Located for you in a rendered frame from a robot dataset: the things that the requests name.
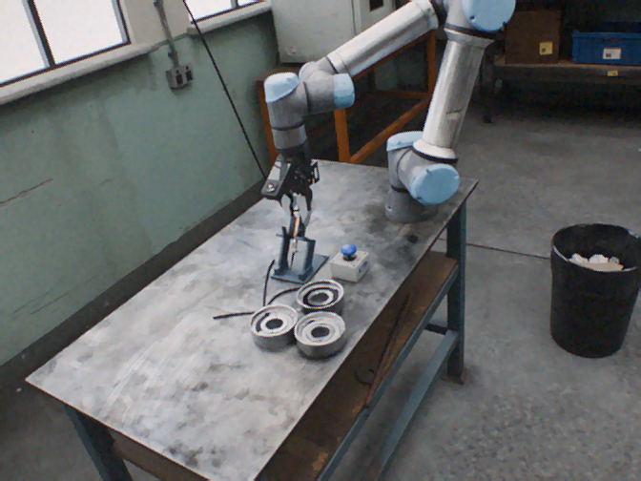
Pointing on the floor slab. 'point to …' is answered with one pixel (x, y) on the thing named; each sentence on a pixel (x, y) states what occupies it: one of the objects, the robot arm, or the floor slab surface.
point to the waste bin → (593, 287)
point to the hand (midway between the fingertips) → (298, 222)
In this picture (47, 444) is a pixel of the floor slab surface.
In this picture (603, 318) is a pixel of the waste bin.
